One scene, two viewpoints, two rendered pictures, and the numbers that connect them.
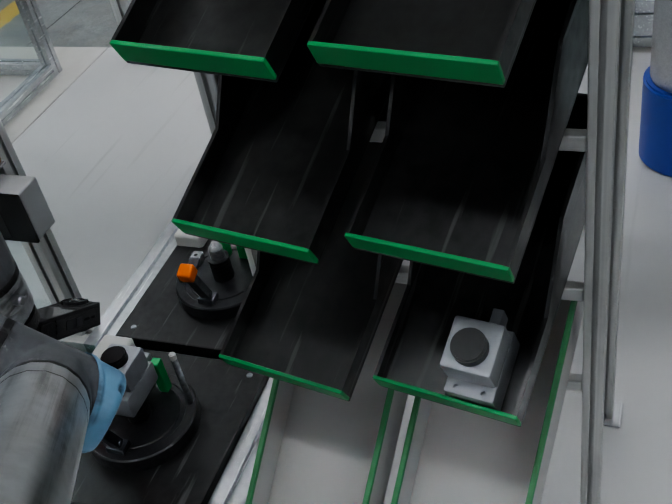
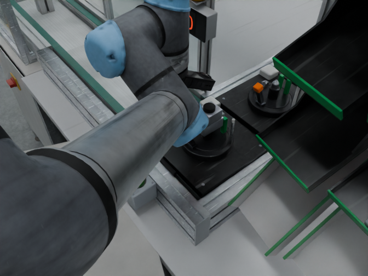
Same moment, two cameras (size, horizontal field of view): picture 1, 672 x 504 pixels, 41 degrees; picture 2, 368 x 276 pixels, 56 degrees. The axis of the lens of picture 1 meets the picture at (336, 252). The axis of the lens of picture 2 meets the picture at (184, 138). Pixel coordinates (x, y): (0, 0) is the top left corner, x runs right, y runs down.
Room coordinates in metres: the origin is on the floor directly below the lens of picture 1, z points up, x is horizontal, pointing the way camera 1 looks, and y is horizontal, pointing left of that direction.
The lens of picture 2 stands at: (0.17, 0.06, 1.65)
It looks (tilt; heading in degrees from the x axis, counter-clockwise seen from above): 47 degrees down; 25
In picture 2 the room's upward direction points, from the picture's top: straight up
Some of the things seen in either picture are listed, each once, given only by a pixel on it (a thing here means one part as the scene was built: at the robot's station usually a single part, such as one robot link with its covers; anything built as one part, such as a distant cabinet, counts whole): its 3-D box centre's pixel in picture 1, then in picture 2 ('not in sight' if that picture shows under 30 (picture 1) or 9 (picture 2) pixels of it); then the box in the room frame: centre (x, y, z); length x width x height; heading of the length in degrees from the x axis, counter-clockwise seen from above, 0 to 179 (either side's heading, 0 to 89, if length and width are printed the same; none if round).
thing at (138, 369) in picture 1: (126, 369); (211, 115); (0.77, 0.27, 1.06); 0.08 x 0.04 x 0.07; 154
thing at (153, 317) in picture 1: (220, 262); (274, 90); (0.99, 0.16, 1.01); 0.24 x 0.24 x 0.13; 64
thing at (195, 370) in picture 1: (147, 429); (206, 143); (0.76, 0.27, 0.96); 0.24 x 0.24 x 0.02; 64
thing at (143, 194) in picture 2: not in sight; (122, 170); (0.61, 0.44, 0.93); 0.21 x 0.07 x 0.06; 64
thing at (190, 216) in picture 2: not in sight; (108, 124); (0.75, 0.59, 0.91); 0.89 x 0.06 x 0.11; 64
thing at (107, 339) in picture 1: (115, 357); (210, 107); (0.89, 0.32, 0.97); 0.05 x 0.05 x 0.04; 64
